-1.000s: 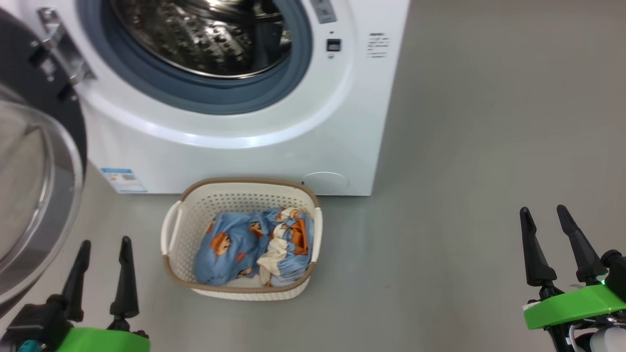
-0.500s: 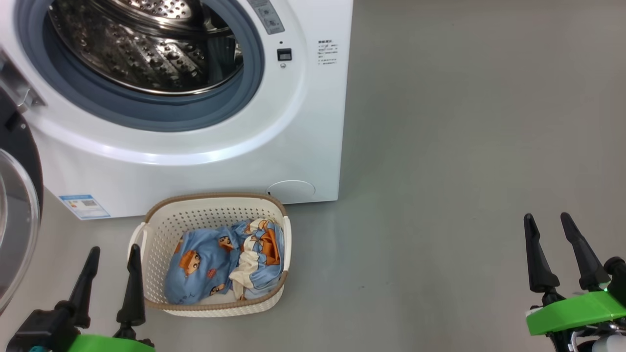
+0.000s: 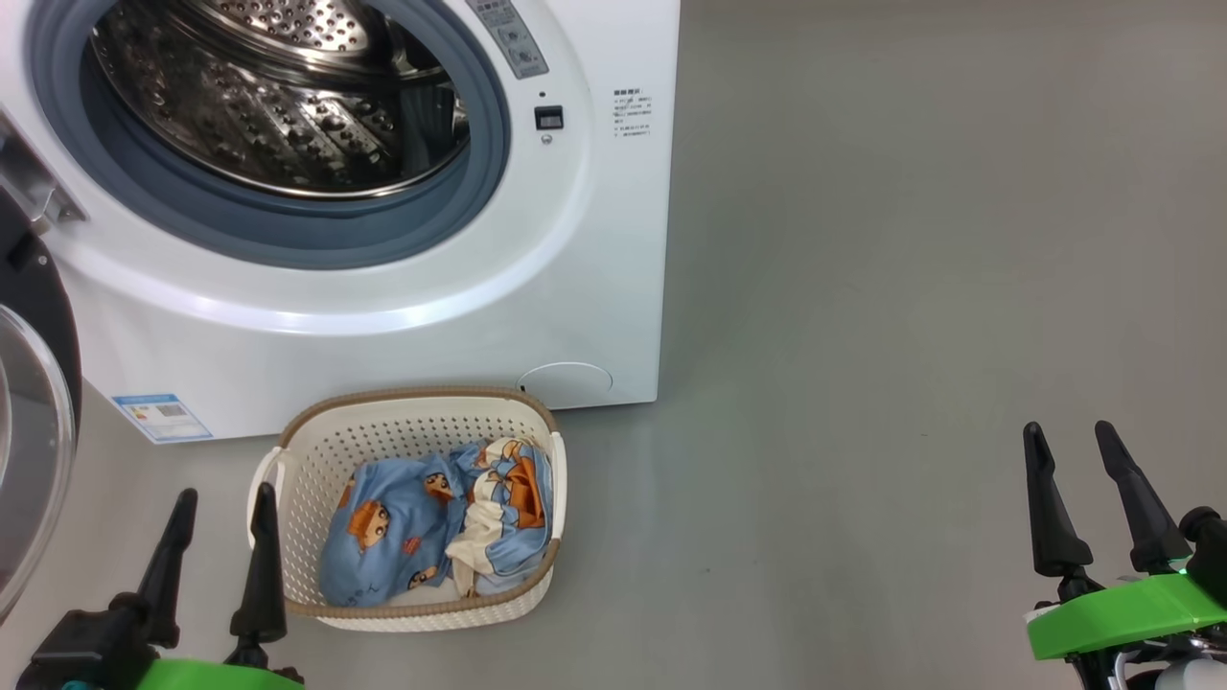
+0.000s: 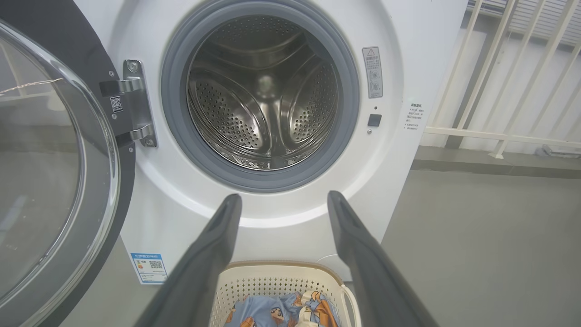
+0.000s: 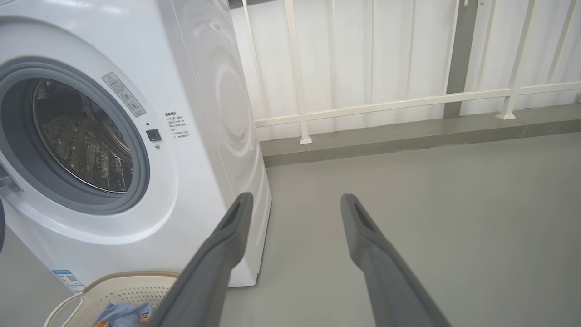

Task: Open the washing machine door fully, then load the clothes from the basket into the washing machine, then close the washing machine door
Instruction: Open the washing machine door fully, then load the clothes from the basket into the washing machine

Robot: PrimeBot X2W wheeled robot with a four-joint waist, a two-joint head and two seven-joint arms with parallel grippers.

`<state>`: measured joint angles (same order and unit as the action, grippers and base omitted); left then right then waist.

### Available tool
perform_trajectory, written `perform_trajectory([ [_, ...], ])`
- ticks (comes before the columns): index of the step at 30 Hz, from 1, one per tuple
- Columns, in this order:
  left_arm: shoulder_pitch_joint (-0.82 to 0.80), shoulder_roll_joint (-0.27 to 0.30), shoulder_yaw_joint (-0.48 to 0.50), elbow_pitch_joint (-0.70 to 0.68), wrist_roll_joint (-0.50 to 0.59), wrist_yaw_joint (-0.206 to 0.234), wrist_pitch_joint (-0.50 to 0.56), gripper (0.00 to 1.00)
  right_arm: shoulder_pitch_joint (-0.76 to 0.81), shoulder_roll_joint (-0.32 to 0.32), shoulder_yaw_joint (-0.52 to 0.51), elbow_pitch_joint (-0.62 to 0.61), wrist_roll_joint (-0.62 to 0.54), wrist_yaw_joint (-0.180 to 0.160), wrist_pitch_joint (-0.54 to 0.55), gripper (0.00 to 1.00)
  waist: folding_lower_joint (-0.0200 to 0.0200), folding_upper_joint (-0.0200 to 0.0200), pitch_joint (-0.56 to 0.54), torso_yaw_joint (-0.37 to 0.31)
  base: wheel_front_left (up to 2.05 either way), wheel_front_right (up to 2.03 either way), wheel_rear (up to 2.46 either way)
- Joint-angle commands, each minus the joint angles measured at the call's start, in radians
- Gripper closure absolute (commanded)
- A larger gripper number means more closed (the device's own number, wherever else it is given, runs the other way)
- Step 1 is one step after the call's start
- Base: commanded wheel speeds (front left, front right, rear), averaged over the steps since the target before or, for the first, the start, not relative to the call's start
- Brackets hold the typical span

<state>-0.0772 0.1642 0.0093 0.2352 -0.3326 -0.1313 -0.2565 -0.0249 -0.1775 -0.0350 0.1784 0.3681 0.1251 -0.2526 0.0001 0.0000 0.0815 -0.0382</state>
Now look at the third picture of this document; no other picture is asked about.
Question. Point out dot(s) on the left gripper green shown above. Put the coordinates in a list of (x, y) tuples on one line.
[(86, 652)]

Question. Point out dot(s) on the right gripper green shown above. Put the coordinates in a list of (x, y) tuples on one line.
[(1131, 613)]

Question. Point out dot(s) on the blue cartoon print garment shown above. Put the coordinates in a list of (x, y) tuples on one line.
[(393, 527)]

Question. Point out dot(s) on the round black washer door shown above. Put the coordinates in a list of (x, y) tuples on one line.
[(38, 431)]

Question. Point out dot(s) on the cream and blue cartoon garment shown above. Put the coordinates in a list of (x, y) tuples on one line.
[(513, 517)]

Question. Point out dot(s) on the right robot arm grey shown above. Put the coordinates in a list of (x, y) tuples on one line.
[(1198, 677)]

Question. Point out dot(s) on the stainless steel washing machine drum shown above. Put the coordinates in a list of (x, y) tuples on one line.
[(268, 115)]

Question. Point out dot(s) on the white front-load washing machine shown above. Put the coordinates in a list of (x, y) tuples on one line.
[(575, 240)]

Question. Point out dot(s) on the black door lock socket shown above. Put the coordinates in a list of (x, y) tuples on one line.
[(548, 117)]

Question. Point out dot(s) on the blue energy label sticker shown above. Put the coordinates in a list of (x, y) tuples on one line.
[(163, 419)]

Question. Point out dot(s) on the cream plastic laundry basket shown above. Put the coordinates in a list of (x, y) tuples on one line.
[(335, 450)]

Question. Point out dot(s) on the round drain filter cover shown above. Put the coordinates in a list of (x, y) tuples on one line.
[(567, 383)]

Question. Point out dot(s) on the grey warning sticker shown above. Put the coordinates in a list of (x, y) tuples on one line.
[(513, 38)]

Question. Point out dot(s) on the small printed text label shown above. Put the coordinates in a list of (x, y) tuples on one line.
[(633, 115)]

